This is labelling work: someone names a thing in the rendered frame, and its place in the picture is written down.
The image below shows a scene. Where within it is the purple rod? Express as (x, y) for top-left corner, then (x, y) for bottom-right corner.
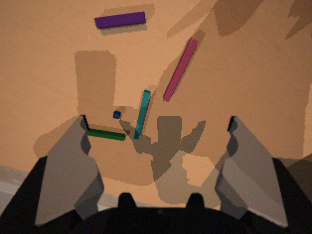
(94, 11), (146, 29)

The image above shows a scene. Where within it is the turquoise rod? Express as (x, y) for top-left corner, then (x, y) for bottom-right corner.
(133, 90), (150, 140)

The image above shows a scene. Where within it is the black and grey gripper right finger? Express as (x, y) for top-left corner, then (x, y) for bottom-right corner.
(215, 116), (312, 234)

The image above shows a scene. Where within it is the green rod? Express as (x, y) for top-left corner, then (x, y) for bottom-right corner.
(87, 128), (125, 141)

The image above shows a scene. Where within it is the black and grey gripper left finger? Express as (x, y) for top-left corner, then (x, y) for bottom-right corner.
(0, 115), (104, 234)

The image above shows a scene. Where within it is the pink rod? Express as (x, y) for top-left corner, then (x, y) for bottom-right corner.
(163, 38), (198, 101)

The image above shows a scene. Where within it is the small blue block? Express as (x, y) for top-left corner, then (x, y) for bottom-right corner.
(113, 111), (120, 119)

